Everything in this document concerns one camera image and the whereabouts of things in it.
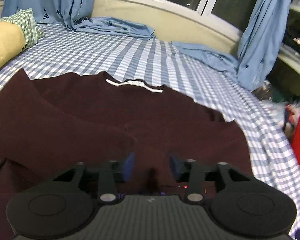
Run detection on maroon vintage print sweatshirt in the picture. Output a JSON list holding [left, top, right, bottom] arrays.
[[0, 69, 252, 239]]

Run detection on white shelf with clothes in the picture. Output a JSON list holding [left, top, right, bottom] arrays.
[[277, 0, 300, 73]]

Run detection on clear plastic bag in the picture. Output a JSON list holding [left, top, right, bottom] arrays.
[[252, 80, 300, 141]]

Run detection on right blue star curtain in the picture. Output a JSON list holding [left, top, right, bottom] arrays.
[[172, 0, 291, 92]]

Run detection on blue star curtain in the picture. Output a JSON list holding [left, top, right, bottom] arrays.
[[172, 0, 291, 92], [2, 0, 155, 40]]

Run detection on blue white checkered bedsheet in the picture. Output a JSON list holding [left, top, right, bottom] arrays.
[[0, 24, 300, 234]]

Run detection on yellow avocado print pillow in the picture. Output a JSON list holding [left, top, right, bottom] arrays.
[[0, 21, 26, 68]]

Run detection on green checkered pillow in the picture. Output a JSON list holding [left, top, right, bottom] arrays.
[[0, 8, 45, 49]]

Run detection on left blue star curtain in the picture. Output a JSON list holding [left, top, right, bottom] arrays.
[[2, 0, 155, 40]]

